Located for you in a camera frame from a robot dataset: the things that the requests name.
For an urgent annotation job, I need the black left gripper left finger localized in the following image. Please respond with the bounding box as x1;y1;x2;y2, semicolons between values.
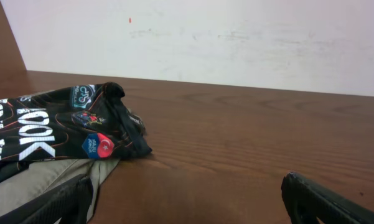
0;174;93;224

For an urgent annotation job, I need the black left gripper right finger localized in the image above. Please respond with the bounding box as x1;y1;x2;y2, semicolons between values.
281;172;374;224

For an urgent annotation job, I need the beige folded shirt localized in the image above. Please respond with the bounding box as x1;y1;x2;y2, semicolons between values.
0;159;119;220

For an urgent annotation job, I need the black printed folded jersey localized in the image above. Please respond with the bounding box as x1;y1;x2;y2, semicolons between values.
0;82;153;190

